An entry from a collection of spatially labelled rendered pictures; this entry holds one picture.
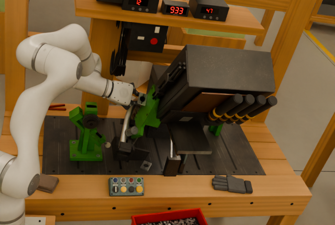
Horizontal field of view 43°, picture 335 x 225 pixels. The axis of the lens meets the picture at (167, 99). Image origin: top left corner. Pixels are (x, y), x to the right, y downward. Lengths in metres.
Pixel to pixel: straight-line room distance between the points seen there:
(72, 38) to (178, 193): 0.87
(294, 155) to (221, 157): 1.89
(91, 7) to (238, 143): 1.08
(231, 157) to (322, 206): 1.58
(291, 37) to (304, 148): 2.00
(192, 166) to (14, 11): 1.10
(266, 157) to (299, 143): 1.86
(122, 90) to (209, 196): 0.63
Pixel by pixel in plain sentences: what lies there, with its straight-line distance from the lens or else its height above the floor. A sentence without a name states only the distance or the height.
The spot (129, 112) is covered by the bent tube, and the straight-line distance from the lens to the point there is 2.04.
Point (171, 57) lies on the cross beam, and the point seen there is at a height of 1.22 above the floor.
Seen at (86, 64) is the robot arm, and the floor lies 1.44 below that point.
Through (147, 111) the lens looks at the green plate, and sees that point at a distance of 1.91.
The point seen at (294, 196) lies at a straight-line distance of 2.22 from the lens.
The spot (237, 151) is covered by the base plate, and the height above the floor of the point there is 0.90.
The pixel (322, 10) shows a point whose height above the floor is 0.34.
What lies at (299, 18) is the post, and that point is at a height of 1.57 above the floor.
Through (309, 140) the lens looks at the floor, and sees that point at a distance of 4.34.
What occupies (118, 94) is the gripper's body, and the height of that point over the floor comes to 1.23.
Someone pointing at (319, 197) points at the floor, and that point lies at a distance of 3.76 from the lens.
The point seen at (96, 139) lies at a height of 0.99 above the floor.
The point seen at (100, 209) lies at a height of 0.83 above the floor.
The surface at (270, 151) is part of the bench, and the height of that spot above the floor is 0.88.
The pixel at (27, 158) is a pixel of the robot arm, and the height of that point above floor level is 1.33.
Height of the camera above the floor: 2.29
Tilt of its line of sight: 33 degrees down
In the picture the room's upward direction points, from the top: 14 degrees clockwise
